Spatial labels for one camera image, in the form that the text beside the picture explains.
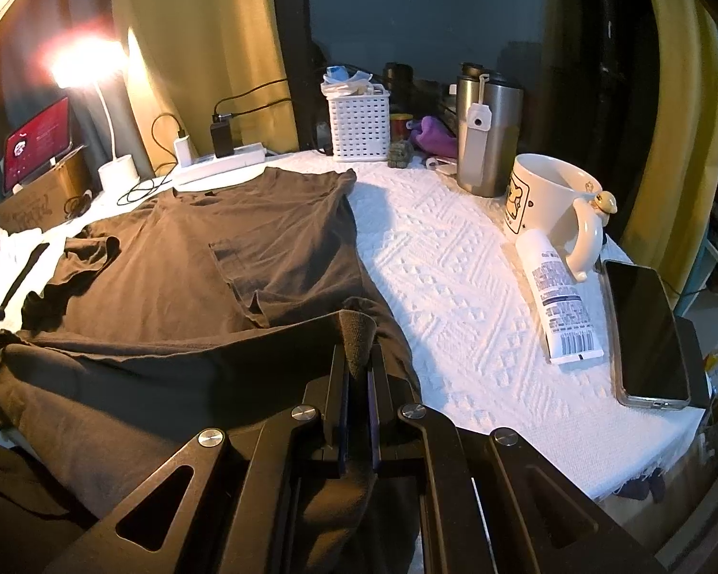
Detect black strap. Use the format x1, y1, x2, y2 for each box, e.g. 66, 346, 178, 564
3, 242, 52, 306

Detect black smartphone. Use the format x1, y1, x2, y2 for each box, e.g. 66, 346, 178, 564
601, 258, 692, 410

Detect stainless steel tumbler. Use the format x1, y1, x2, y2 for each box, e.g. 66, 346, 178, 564
455, 63, 524, 198

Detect white printed mug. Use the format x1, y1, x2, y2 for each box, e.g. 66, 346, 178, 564
503, 154, 620, 282

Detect blue white face masks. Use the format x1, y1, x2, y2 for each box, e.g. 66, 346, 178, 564
322, 65, 375, 97

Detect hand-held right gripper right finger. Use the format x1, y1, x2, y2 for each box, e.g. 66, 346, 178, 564
366, 341, 671, 574

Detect black charging cable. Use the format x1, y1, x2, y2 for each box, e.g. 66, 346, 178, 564
120, 112, 186, 204
212, 77, 291, 123

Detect white plastic basket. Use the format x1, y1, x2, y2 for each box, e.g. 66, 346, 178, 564
326, 85, 393, 162

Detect white power strip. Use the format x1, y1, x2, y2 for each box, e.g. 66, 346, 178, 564
173, 142, 267, 186

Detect white cream tube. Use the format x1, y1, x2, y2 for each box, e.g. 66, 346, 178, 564
515, 228, 602, 364

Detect brown t-shirt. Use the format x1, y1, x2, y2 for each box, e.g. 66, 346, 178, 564
0, 167, 423, 574

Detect black power bank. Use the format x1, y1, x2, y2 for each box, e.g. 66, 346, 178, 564
673, 318, 713, 410

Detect grey curtain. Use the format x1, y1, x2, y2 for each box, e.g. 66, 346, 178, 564
0, 0, 117, 222

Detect tablet with red screen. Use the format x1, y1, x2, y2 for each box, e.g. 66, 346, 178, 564
1, 96, 74, 195

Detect black earphones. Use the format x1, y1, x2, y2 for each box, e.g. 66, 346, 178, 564
63, 188, 93, 219

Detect white desk lamp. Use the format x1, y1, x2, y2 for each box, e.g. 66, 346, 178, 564
51, 39, 141, 192

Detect yellow curtain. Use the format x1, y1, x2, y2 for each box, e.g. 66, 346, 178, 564
111, 0, 303, 162
619, 0, 718, 252

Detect black charger plug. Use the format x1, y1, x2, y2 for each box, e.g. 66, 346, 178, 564
209, 121, 234, 159

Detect brown cardboard box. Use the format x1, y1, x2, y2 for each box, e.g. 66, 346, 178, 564
0, 146, 93, 234

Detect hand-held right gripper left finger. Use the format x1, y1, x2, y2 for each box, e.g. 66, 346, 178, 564
42, 343, 351, 574

